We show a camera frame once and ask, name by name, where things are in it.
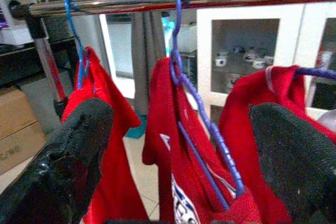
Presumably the blue plastic hanger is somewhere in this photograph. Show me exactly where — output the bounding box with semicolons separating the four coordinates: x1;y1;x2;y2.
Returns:
64;0;91;90

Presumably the brown cardboard box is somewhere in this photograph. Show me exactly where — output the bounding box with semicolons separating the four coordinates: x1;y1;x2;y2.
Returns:
0;87;48;176

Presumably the black rail connector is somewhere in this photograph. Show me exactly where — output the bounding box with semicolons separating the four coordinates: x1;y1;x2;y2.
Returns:
7;0;49;40

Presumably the white storage box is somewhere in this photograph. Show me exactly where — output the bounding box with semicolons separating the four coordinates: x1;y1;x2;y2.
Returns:
0;27;35;46

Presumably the purple plastic hanger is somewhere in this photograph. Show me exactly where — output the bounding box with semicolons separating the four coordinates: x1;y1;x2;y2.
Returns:
295;67;336;81
166;0;246;211

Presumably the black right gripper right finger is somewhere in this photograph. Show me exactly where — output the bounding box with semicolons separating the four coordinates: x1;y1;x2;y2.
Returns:
248;102;336;224

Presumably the red shirt with print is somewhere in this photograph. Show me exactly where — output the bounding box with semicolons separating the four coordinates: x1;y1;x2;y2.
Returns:
141;57;263;224

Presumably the black desk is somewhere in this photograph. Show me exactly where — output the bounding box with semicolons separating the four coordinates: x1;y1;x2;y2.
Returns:
0;36;81;87

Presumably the chrome rack post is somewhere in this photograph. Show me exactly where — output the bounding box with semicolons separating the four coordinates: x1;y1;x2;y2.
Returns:
33;36;69;104

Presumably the white door frame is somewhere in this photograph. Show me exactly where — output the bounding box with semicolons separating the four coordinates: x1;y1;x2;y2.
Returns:
89;0;136;101

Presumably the grey curtain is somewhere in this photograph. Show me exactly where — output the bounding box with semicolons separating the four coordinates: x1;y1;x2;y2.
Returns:
130;0;170;116

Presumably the white glass-door cabinet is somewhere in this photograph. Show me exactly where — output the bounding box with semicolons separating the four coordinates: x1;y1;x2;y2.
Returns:
195;1;336;126

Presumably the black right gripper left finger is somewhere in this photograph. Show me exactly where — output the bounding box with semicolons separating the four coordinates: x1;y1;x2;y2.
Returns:
0;98;115;224

